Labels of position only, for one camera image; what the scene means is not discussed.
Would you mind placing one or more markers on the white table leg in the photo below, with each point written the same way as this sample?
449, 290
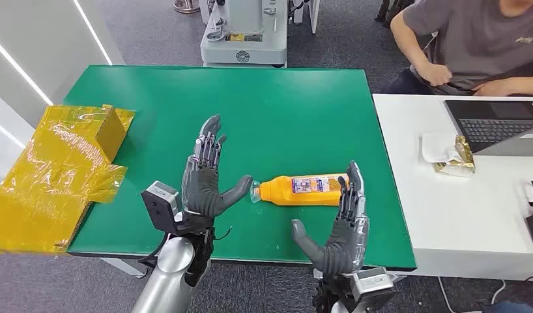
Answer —
128, 268

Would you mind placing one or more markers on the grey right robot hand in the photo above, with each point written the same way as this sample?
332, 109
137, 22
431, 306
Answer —
346, 246

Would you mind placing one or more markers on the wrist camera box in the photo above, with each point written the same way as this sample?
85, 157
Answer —
372, 285
156, 209

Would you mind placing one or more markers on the yellow taped cardboard box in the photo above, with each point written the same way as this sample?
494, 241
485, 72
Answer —
46, 181

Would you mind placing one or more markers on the person in grey shirt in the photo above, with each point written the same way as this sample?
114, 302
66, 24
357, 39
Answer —
473, 43

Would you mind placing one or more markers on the white paper tissue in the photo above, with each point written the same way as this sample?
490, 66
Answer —
435, 147

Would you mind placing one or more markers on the gold foil snack packet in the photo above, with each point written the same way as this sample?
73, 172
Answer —
463, 162

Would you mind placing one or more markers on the white wall light strip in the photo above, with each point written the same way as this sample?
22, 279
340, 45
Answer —
20, 69
7, 133
94, 32

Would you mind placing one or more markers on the silver round stand base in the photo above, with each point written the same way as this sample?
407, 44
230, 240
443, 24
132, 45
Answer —
186, 5

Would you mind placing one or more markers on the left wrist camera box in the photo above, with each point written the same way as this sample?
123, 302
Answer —
156, 209

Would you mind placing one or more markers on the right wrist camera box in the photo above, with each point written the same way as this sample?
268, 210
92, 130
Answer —
372, 285

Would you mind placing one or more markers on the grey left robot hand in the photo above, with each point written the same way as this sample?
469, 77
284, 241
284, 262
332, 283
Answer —
201, 190

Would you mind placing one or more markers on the orange plastic bottle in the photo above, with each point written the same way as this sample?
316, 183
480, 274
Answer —
279, 191

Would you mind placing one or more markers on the white machine with column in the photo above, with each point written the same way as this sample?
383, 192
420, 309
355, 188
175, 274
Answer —
245, 39

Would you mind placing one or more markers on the white furniture leg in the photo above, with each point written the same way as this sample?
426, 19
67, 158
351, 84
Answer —
313, 13

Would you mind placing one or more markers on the dark grey laptop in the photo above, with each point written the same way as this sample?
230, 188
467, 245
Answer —
491, 123

